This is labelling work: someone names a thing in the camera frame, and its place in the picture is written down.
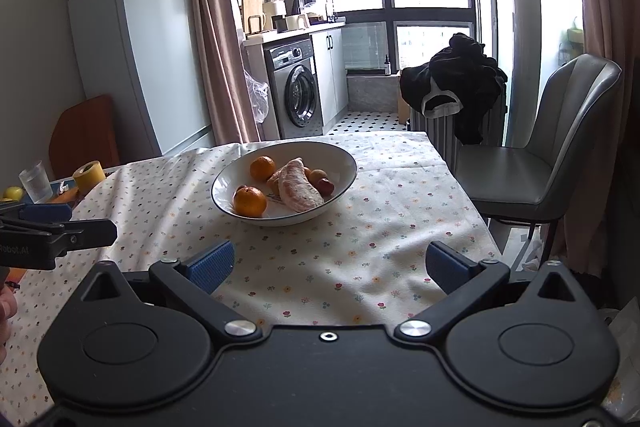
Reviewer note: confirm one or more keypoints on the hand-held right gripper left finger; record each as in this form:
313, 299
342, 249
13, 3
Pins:
212, 267

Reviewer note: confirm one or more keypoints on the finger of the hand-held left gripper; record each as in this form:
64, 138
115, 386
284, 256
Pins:
85, 232
47, 212

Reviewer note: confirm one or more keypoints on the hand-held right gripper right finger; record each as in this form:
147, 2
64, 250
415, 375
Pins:
445, 268

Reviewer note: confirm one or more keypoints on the small peeled pomelo segment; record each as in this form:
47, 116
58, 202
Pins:
273, 182

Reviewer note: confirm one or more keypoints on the orange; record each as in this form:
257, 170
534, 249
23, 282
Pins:
262, 168
250, 202

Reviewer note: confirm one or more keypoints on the large peeled pomelo segment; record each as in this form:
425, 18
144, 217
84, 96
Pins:
297, 192

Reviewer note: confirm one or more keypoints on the red lychee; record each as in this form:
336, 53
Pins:
326, 187

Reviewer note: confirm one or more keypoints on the brown kiwi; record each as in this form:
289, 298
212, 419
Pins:
317, 175

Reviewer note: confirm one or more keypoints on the white bowl with dark rim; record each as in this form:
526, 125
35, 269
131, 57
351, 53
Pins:
340, 162

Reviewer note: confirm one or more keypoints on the person's left hand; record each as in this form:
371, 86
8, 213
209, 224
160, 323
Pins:
6, 309

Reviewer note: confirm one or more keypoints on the clear glass cup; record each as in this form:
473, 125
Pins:
35, 184

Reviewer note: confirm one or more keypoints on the small yellow object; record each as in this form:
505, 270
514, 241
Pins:
12, 193

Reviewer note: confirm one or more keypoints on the yellow tape roll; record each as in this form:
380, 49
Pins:
90, 177

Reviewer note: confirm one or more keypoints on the brown wooden board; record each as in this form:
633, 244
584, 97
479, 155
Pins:
82, 137

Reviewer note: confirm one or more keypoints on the floral tablecloth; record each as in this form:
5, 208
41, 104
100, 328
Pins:
350, 247

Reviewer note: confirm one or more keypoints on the grey chair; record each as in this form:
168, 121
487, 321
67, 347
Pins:
510, 177

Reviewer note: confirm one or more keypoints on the clear plastic bag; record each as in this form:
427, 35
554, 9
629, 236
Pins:
257, 99

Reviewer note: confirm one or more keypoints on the white fridge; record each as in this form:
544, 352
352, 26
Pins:
145, 57

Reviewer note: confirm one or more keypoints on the black clothes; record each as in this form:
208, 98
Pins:
460, 77

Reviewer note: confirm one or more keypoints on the grey washing machine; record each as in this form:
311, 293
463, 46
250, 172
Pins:
295, 92

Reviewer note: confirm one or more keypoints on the white base cabinet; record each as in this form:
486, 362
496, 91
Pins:
330, 72

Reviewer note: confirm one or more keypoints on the white kettle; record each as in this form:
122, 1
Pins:
274, 14

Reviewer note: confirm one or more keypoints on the wooden cutting board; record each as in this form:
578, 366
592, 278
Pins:
251, 7

